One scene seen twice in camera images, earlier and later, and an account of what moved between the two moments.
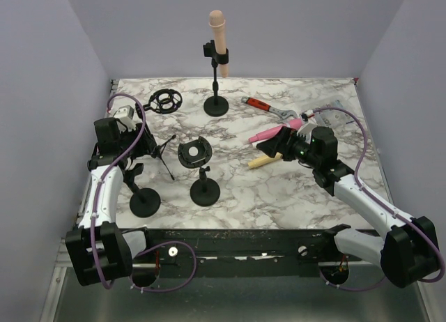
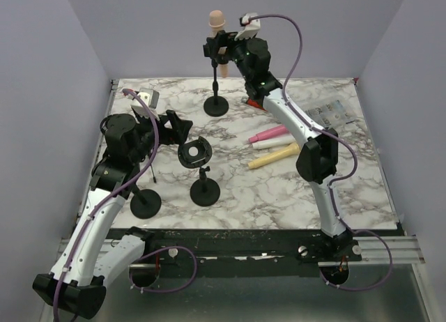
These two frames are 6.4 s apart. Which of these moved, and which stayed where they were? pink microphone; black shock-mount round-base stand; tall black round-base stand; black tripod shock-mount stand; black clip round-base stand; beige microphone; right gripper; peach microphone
Moved: right gripper; black tripod shock-mount stand
Stayed: black shock-mount round-base stand; tall black round-base stand; peach microphone; black clip round-base stand; pink microphone; beige microphone
